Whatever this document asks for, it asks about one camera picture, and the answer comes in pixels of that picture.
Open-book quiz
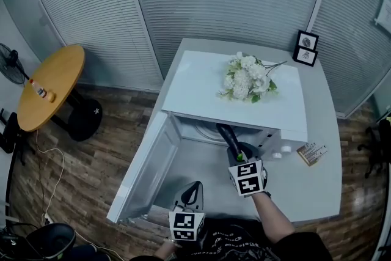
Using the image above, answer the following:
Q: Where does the plastic bottle red cap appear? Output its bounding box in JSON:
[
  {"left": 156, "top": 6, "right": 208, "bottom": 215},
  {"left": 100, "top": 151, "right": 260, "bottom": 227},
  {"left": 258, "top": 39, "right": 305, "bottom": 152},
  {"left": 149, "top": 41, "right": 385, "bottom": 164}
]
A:
[{"left": 29, "top": 78, "right": 48, "bottom": 98}]

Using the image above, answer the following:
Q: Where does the white microwave oven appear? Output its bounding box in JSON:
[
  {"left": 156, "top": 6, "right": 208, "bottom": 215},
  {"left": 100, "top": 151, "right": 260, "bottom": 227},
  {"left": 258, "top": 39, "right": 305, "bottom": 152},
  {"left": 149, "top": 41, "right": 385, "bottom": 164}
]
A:
[{"left": 106, "top": 50, "right": 309, "bottom": 226}]

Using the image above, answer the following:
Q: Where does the person's left forearm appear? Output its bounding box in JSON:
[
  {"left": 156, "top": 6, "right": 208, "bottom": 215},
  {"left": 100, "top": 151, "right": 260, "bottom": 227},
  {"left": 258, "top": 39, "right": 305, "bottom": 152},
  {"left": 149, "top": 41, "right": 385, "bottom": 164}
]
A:
[{"left": 154, "top": 240, "right": 181, "bottom": 261}]

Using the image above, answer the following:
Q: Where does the black standing fan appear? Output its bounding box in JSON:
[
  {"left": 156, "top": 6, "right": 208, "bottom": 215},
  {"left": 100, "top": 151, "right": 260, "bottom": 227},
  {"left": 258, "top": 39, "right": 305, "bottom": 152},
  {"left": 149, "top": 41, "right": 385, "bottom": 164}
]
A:
[{"left": 0, "top": 42, "right": 30, "bottom": 86}]

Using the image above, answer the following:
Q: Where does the white flower bouquet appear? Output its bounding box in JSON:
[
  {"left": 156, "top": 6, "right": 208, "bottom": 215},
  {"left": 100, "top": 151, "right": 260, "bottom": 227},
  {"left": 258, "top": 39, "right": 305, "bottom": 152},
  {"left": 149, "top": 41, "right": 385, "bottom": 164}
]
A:
[{"left": 216, "top": 51, "right": 288, "bottom": 104}]

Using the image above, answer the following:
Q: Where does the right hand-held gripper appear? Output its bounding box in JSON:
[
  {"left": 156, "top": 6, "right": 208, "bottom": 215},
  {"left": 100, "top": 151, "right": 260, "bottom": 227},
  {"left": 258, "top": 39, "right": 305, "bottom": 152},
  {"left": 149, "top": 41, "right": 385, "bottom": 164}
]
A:
[{"left": 226, "top": 142, "right": 266, "bottom": 197}]

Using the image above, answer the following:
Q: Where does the thin black cable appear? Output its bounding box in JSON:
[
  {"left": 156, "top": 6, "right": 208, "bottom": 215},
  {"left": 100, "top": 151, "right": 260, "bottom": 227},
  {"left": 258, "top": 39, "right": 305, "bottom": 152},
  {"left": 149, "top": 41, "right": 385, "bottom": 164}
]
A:
[{"left": 35, "top": 130, "right": 47, "bottom": 215}]

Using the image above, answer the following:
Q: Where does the black office chair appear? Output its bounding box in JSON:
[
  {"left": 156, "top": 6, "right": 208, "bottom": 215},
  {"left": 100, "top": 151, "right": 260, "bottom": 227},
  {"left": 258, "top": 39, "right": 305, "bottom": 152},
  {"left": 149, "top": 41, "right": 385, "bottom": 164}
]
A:
[
  {"left": 0, "top": 108, "right": 34, "bottom": 166},
  {"left": 357, "top": 117, "right": 391, "bottom": 180}
]

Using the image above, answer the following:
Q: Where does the wooden card holder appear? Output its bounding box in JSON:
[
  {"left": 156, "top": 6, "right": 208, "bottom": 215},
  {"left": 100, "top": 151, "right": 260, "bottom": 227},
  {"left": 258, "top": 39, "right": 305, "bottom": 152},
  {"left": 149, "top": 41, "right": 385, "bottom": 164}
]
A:
[{"left": 296, "top": 142, "right": 328, "bottom": 167}]

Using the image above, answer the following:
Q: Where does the white rectangular table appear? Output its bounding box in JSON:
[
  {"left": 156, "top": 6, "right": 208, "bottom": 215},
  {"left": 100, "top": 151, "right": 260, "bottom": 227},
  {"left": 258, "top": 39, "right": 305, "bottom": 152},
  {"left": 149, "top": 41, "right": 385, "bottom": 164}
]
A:
[{"left": 146, "top": 37, "right": 343, "bottom": 224}]

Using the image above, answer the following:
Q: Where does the white wall notice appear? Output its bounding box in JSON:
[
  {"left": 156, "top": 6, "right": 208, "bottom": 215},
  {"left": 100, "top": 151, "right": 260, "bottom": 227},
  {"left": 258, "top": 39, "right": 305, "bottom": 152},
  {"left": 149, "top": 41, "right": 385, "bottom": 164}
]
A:
[{"left": 374, "top": 0, "right": 391, "bottom": 34}]

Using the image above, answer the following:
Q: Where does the person's right forearm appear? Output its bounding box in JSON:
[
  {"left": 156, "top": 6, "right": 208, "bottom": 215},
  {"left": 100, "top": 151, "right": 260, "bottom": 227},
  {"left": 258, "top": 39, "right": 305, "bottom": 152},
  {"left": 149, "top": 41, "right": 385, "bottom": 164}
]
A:
[{"left": 252, "top": 191, "right": 296, "bottom": 243}]

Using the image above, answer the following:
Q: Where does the person's black printed clothing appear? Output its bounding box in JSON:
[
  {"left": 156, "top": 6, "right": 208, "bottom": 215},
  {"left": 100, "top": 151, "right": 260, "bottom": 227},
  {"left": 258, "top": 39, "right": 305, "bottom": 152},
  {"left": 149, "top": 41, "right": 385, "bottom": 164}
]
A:
[{"left": 131, "top": 219, "right": 334, "bottom": 261}]

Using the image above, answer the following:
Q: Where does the round wooden table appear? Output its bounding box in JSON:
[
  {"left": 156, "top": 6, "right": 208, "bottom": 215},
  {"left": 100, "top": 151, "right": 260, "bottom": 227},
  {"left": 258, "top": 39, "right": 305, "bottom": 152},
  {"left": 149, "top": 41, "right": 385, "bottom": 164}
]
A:
[{"left": 16, "top": 44, "right": 104, "bottom": 142}]

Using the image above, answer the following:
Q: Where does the black rounded chair back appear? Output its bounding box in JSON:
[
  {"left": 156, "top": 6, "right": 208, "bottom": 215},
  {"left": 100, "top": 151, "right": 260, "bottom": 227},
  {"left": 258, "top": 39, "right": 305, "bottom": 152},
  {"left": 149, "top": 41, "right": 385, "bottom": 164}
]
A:
[{"left": 26, "top": 222, "right": 76, "bottom": 259}]

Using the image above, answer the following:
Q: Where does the glass turntable plate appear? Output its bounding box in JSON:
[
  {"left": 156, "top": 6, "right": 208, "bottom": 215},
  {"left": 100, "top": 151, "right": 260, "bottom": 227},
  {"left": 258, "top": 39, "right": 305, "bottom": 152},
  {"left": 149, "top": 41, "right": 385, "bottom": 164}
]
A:
[{"left": 194, "top": 120, "right": 228, "bottom": 142}]

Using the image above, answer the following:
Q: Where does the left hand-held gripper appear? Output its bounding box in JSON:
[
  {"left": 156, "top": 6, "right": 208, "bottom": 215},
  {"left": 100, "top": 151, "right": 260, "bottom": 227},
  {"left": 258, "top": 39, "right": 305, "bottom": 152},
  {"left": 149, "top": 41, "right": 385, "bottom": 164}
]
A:
[{"left": 169, "top": 181, "right": 206, "bottom": 242}]

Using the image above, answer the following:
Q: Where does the black framed picture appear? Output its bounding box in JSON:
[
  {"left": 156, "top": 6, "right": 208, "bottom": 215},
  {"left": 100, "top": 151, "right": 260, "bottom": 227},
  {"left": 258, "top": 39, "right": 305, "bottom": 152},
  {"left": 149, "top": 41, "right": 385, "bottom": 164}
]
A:
[
  {"left": 292, "top": 46, "right": 319, "bottom": 67},
  {"left": 296, "top": 29, "right": 320, "bottom": 51}
]

